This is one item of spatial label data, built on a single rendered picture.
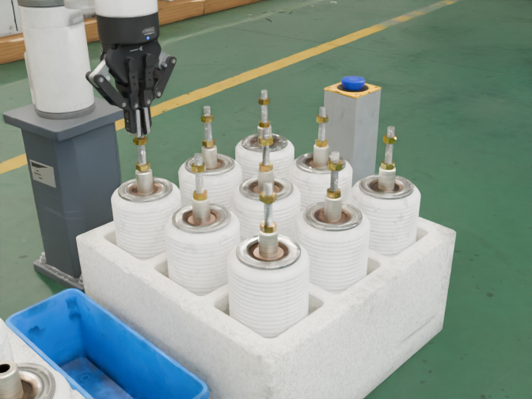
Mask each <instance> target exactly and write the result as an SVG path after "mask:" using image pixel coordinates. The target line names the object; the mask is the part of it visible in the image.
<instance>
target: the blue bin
mask: <svg viewBox="0 0 532 399"><path fill-rule="evenodd" d="M5 324H6V326H8V327H9V328H10V329H11V330H12V331H13V332H14V333H15V334H16V335H17V336H19V337H20V338H21V339H22V340H23V341H24V342H25V343H26V344H27V345H28V346H29V347H30V348H31V349H32V350H33V351H34V352H35V353H36V354H37V355H38V356H40V357H41V358H42V359H43V360H44V361H45V362H46V363H47V364H48V365H49V366H50V367H52V368H53V369H54V370H56V371H58V372H59V373H60V374H61V375H62V376H63V377H64V378H65V379H66V381H67V382H68V383H69V385H70V387H71V389H72V390H77V391H78V392H79V393H80V394H81V395H82V396H83V397H84V398H85V399H208V398H209V389H208V385H207V384H206V383H205V382H204V381H202V380H201V379H200V378H198V377H197V376H195V375H194V374H193V373H192V372H190V371H189V370H187V369H186V368H185V367H183V366H182V365H180V364H179V363H178V362H177V361H176V360H174V359H172V358H171V357H170V356H168V355H167V354H165V353H164V352H163V351H162V350H161V349H159V348H157V347H156V346H155V345H153V344H152V343H151V342H149V341H148V340H147V339H146V338H144V337H143V336H141V335H140V334H138V333H137V332H136V331H135V330H134V329H132V328H131V327H129V326H128V325H126V324H125V323H123V322H122V321H121V320H120V319H119V318H117V317H116V316H114V315H113V314H111V313H110V312H108V311H107V310H106V309H105V308H104V307H102V306H101V305H99V304H98V303H96V302H95V301H93V300H92V299H91V298H90V297H89V296H87V295H86V294H84V293H83V292H81V291H80V290H79V289H76V288H70V289H66V290H64V291H61V292H59V293H58V294H55V295H52V296H51V297H49V298H46V299H44V300H43V301H41V302H38V303H36V304H34V305H32V306H30V307H28V308H26V309H23V310H21V311H19V312H17V313H15V314H13V315H11V316H9V317H8V318H7V320H6V323H5Z"/></svg>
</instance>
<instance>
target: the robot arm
mask: <svg viewBox="0 0 532 399"><path fill-rule="evenodd" d="M17 4H18V9H19V14H20V19H21V27H22V31H23V36H24V41H25V49H26V52H25V63H26V68H27V72H28V81H29V85H30V90H31V94H32V102H33V108H34V110H36V112H37V115H38V116H40V117H43V118H45V119H50V120H66V119H73V118H77V117H80V116H85V115H87V114H90V113H91V112H92V111H94V110H95V102H94V95H93V87H94V88H95V89H96V90H97V92H98V93H99V94H100V95H101V96H102V97H103V98H104V99H105V100H106V101H107V102H108V103H109V104H110V105H115V106H116V107H119V108H121V109H123V114H124V123H125V124H124V125H125V129H126V131H128V133H129V135H132V136H134V137H136V138H138V137H140V136H142V128H143V134H144V135H147V134H149V133H150V128H151V125H152V120H151V113H150V105H151V102H152V101H153V100H154V99H155V98H157V99H158V98H160V97H161V96H162V94H163V92H164V89H165V87H166V85H167V82H168V80H169V77H170V75H171V73H172V72H173V68H174V67H175V65H176V62H177V59H176V58H175V57H174V56H171V55H167V54H166V53H164V52H163V51H162V48H161V45H160V44H159V42H158V37H159V35H160V28H159V18H158V0H17ZM91 8H95V12H96V19H97V31H98V37H99V39H100V42H101V46H102V48H101V54H100V61H101V63H100V64H99V65H98V67H97V68H96V69H95V70H94V72H92V71H90V64H89V53H88V48H87V41H86V30H85V24H84V18H83V12H82V9H91ZM108 72H109V73H110V74H111V76H113V77H114V79H115V83H116V88H117V89H118V91H119V92H118V91H117V90H116V89H115V88H114V87H113V86H112V85H111V83H110V81H111V78H110V76H109V75H108ZM157 82H158V83H157ZM156 84H157V85H156ZM155 86H156V87H155Z"/></svg>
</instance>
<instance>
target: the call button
mask: <svg viewBox="0 0 532 399"><path fill-rule="evenodd" d="M341 84H342V85H343V86H344V88H345V89H349V90H357V89H362V88H363V86H364V85H365V79H364V78H362V77H359V76H347V77H344V78H342V79H341Z"/></svg>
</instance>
